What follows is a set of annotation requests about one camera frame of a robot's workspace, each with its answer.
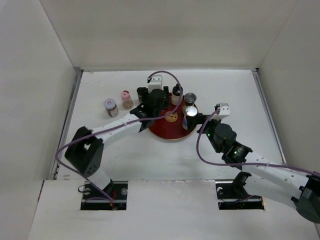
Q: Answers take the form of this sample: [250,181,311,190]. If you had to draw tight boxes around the black knob salt grinder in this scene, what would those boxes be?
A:
[171,83,183,106]

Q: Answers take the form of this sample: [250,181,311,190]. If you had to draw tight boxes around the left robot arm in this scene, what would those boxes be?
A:
[64,86,170,200]

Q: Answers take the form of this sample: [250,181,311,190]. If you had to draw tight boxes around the dark jar white lid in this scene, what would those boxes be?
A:
[103,98,119,118]

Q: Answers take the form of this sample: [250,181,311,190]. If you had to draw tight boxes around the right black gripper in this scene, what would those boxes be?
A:
[186,113,224,154]

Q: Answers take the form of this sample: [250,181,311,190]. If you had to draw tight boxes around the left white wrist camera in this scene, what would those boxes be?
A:
[147,74,163,93]

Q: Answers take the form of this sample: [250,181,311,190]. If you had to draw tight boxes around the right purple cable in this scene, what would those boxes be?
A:
[195,107,320,176]

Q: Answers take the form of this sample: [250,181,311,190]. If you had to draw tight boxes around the pink lid spice bottle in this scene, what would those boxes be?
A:
[120,90,134,110]

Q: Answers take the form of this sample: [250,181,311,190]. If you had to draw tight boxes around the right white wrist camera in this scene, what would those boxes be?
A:
[213,103,230,120]

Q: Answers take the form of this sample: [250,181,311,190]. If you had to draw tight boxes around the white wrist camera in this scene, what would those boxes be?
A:
[147,74,163,93]
[213,103,230,120]

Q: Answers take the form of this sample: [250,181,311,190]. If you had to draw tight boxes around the black lid spice bottle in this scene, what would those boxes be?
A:
[136,87,146,104]

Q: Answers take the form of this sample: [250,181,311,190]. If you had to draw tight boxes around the blue label silver cap bottle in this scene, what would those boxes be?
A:
[182,105,198,130]

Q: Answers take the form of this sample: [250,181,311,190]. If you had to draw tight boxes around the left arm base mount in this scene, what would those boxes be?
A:
[78,181,128,211]

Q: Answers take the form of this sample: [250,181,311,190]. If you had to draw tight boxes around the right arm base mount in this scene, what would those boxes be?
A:
[215,172,265,210]

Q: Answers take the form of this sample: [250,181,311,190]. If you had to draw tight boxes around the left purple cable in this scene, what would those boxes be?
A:
[55,71,182,204]

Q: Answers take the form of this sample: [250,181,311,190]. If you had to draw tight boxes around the clear cap pepper grinder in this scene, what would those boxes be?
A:
[184,92,197,106]

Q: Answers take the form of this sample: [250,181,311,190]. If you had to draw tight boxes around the red round tray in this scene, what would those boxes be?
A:
[148,96,196,140]

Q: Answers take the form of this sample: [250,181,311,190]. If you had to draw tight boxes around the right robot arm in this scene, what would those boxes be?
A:
[186,113,320,224]

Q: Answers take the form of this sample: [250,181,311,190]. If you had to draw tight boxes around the purple cable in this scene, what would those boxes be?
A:
[55,71,182,204]
[195,107,320,176]

